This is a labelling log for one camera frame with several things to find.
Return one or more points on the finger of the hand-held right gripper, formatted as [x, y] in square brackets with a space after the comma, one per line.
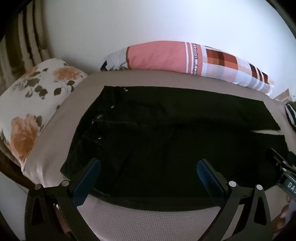
[278, 158]

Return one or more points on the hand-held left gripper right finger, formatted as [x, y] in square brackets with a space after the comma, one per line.
[207, 178]

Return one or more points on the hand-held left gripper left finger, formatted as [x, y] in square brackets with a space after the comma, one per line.
[89, 176]

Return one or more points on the black pants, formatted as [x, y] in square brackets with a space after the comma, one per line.
[150, 139]

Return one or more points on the person's right hand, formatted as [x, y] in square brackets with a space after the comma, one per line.
[283, 216]

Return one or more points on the dark striped garment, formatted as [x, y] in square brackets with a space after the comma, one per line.
[291, 117]

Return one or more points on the bed with beige sheet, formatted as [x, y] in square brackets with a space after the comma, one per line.
[53, 143]

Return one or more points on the beige box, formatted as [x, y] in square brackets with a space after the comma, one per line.
[283, 96]

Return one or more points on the white floral pillow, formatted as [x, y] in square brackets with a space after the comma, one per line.
[34, 99]

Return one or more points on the pink checked pillow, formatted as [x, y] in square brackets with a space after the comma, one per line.
[159, 55]

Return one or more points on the striped brown curtain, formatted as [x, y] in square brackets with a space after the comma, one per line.
[25, 34]

